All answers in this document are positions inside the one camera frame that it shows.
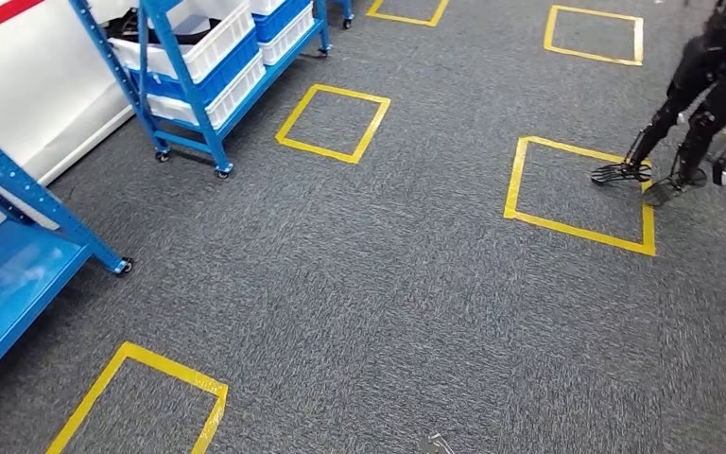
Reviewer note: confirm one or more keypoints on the blue metal shelf rack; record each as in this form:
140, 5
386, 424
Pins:
0, 294

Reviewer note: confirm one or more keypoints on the white plastic bin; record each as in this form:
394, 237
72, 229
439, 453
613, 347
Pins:
225, 37
231, 100
285, 44
266, 5

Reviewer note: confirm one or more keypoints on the black parts pile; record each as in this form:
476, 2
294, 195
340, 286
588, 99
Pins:
125, 25

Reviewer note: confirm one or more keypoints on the black humanoid robot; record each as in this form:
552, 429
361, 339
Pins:
701, 69

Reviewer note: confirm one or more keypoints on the blue metal frame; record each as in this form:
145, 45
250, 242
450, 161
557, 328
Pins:
178, 69
344, 12

